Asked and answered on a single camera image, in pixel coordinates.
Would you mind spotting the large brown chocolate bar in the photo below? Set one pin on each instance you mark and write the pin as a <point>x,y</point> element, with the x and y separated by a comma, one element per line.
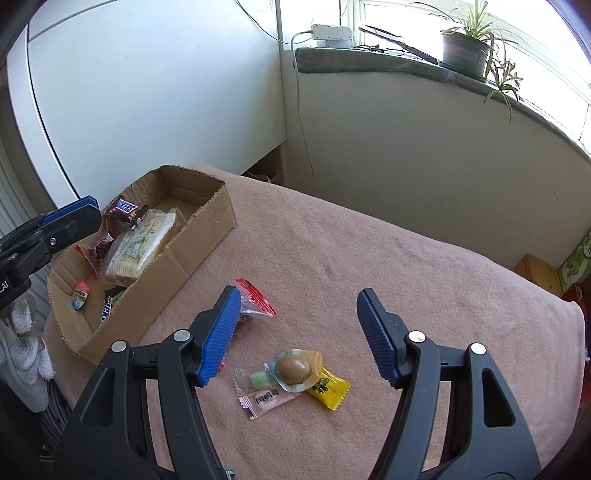
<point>123,210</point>

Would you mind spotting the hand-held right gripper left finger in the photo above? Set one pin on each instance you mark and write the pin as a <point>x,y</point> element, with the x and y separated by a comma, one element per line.
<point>221,341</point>

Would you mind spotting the pink label candy packet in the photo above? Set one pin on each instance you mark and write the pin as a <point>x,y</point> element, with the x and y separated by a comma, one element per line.
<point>265,399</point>

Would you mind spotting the clear packed brown egg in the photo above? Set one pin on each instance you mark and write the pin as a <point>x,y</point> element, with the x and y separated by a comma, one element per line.
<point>292,369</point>

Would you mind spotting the grey plant pot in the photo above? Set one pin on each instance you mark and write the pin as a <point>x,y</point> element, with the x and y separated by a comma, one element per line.
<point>464,55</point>

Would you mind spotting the red top clear packet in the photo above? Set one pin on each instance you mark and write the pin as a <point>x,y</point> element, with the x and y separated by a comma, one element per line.
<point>254,300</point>

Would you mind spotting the person's left hand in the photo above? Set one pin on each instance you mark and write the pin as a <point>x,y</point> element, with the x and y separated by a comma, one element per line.
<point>23,360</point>

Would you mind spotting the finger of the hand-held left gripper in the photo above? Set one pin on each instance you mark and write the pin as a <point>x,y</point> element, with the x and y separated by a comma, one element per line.
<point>60,237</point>
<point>74,208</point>

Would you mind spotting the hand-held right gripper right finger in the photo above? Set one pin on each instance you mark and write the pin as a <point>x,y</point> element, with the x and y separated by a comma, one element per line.
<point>376,337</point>

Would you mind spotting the small colourful candy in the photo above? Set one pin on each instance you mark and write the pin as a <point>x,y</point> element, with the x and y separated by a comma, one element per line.
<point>80,295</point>

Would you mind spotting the small hanging plant shoot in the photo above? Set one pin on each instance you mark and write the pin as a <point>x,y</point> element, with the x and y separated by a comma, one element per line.
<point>505,81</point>

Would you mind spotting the small brown chocolate bar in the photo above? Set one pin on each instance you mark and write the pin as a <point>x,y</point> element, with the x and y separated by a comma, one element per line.
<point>107,310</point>

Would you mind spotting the yellow candy packet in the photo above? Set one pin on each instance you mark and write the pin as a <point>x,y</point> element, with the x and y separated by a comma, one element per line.
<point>328,390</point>

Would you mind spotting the green printed bag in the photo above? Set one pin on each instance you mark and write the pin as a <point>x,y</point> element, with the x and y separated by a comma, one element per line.
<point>577,267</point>

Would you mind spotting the brown wooden cabinet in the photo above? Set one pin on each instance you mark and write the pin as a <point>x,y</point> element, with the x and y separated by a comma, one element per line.
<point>538,272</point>

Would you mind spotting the green spider plant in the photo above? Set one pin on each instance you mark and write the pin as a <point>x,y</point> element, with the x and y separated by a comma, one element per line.
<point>475,18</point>

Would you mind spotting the clear bag of dark snacks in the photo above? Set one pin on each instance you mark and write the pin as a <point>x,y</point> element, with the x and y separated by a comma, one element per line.
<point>94,251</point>

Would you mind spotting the teal candy wrapper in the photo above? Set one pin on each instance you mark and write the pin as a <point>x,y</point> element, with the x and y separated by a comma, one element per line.
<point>229,474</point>

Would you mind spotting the grey windowsill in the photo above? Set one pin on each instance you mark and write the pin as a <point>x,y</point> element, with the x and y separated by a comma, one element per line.
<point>351,62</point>

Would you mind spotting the cardboard box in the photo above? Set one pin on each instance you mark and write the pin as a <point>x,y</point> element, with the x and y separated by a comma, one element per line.
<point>203,230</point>

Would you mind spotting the clear cracker pack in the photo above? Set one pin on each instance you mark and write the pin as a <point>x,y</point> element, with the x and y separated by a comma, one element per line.
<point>138,244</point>

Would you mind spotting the white cupboard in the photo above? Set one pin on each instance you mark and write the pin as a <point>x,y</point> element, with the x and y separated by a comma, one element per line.
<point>161,92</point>

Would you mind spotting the striped grey trousers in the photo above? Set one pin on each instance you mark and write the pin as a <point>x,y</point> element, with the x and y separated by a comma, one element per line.
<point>57,415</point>

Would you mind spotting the white power box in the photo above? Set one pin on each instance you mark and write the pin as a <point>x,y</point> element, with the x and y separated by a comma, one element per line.
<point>332,33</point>

